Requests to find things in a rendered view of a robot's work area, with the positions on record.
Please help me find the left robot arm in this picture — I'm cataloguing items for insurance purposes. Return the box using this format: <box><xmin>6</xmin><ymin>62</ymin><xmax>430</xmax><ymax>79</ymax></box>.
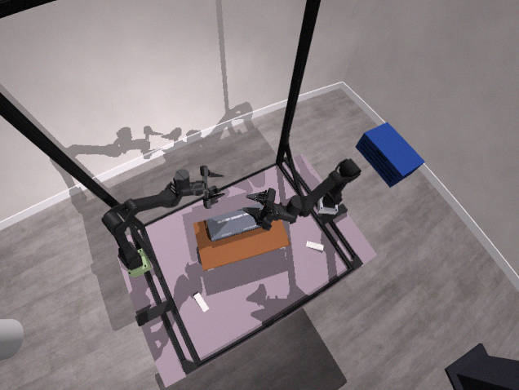
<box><xmin>260</xmin><ymin>158</ymin><xmax>362</xmax><ymax>230</ymax></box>

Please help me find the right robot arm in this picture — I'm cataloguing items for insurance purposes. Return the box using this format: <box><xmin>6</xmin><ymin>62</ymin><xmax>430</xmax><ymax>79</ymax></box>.
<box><xmin>101</xmin><ymin>169</ymin><xmax>191</xmax><ymax>270</ymax></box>

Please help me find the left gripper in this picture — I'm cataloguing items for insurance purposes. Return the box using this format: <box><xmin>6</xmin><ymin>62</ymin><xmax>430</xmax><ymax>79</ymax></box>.
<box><xmin>242</xmin><ymin>188</ymin><xmax>285</xmax><ymax>226</ymax></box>

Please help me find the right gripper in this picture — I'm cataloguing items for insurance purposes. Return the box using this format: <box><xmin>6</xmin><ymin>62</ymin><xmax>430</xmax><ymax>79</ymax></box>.
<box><xmin>189</xmin><ymin>166</ymin><xmax>225</xmax><ymax>209</ymax></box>

